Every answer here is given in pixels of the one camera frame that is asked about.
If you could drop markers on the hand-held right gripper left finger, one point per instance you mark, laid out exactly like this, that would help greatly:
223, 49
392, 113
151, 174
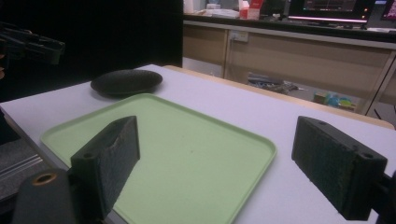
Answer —
106, 168

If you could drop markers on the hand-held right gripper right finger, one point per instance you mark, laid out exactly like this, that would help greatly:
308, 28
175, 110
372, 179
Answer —
333, 168

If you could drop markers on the black curtain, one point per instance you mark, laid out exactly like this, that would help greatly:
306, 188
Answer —
90, 40

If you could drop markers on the colourful toys on floor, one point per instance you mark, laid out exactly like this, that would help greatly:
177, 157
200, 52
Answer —
334, 101

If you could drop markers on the light green plastic tray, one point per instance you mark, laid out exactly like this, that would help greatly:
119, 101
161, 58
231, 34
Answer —
186, 155

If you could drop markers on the dark round plate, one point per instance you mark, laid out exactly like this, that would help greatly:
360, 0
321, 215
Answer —
126, 81

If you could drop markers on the long wooden counter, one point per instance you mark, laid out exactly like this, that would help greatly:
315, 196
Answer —
286, 59

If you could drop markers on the computer monitor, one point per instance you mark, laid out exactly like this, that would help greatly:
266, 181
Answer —
330, 11

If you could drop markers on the red and white box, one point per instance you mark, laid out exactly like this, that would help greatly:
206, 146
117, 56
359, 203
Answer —
250, 9

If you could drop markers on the stack of white papers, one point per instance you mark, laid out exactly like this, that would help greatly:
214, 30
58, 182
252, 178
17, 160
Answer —
219, 13

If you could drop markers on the white wall socket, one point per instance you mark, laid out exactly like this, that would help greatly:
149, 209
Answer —
239, 36

